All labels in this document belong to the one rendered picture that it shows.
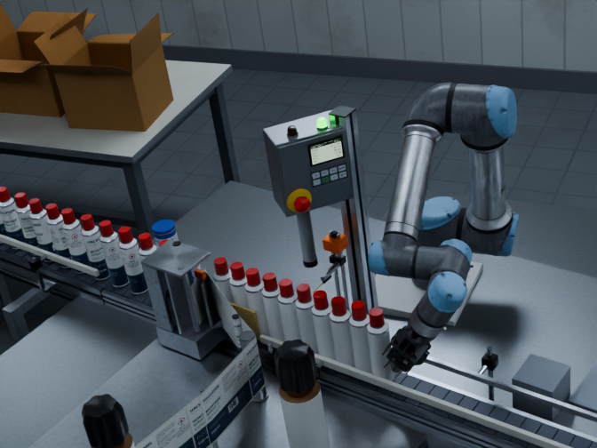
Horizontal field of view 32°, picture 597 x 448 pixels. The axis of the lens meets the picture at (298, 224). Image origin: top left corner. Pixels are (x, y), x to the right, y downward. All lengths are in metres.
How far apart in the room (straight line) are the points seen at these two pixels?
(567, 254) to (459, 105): 0.74
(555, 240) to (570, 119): 2.44
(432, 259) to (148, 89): 2.03
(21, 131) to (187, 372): 1.89
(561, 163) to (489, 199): 2.47
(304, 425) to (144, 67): 2.09
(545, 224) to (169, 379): 1.19
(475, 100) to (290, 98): 3.56
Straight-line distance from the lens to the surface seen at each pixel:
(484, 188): 2.58
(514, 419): 2.41
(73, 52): 4.24
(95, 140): 4.07
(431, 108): 2.42
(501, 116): 2.40
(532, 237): 3.05
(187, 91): 4.31
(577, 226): 3.10
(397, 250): 2.29
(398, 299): 2.80
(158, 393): 2.60
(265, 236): 3.17
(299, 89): 6.00
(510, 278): 2.89
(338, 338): 2.48
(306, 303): 2.50
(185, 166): 5.39
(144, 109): 4.03
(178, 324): 2.64
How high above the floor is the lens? 2.54
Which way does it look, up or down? 32 degrees down
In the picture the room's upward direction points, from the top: 9 degrees counter-clockwise
